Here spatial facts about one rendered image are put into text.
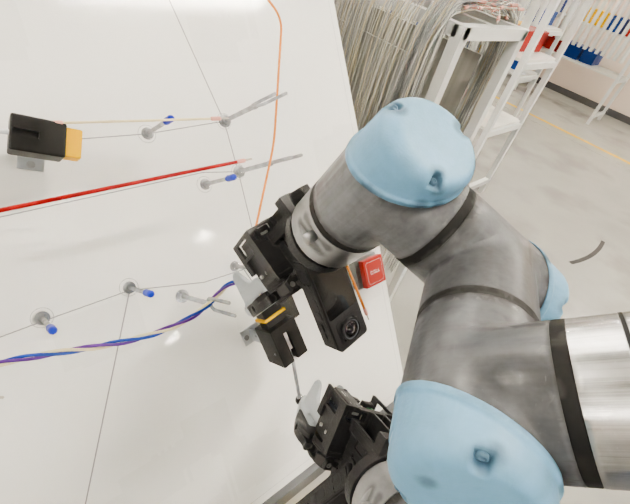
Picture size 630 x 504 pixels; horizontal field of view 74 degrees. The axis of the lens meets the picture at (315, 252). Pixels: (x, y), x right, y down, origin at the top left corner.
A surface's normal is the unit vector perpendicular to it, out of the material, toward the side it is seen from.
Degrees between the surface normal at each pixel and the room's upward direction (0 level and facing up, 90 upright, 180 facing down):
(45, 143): 52
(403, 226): 90
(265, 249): 28
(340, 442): 57
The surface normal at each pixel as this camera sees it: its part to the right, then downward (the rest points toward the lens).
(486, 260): -0.11, -0.83
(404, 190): -0.33, 0.76
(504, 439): 0.16, -0.74
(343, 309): 0.61, 0.09
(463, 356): -0.43, -0.79
